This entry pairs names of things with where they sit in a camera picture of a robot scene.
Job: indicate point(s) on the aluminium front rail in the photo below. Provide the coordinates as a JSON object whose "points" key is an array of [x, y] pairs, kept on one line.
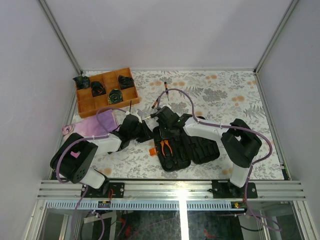
{"points": [[194, 190]]}

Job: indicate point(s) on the orange wooden compartment tray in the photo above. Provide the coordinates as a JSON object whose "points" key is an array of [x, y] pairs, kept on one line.
{"points": [[88, 105]]}

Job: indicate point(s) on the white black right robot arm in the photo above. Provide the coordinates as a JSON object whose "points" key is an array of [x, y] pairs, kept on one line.
{"points": [[240, 142]]}

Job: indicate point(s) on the black plastic tool case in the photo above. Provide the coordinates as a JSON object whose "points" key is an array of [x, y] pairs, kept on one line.
{"points": [[187, 150]]}

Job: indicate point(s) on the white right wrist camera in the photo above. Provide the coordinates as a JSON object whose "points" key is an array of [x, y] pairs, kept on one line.
{"points": [[165, 108]]}

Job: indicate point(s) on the orange case latch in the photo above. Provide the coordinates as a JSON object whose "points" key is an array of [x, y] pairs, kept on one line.
{"points": [[153, 151]]}

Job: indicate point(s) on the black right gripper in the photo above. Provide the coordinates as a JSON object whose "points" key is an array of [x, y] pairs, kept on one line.
{"points": [[164, 135]]}

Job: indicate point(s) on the orange black needle-nose pliers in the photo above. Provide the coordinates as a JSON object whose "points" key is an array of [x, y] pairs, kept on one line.
{"points": [[166, 149]]}

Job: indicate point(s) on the thick orange black screwdriver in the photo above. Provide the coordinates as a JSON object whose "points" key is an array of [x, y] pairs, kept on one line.
{"points": [[153, 115]]}

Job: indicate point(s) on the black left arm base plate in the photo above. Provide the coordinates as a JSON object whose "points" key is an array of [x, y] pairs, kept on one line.
{"points": [[113, 190]]}

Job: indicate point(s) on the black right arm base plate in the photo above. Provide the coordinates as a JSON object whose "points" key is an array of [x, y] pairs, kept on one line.
{"points": [[224, 189]]}

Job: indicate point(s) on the dark rolled tape far left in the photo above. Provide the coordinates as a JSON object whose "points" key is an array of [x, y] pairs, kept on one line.
{"points": [[82, 82]]}

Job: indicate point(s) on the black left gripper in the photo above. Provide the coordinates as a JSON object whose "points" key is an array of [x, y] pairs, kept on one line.
{"points": [[148, 134]]}

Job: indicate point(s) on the purple cloth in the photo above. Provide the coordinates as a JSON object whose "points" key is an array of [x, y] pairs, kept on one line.
{"points": [[90, 126]]}

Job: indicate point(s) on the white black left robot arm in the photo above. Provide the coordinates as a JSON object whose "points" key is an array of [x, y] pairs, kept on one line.
{"points": [[72, 162]]}

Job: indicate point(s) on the grey slotted cable duct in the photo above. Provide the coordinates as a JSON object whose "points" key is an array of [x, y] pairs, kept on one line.
{"points": [[143, 205]]}

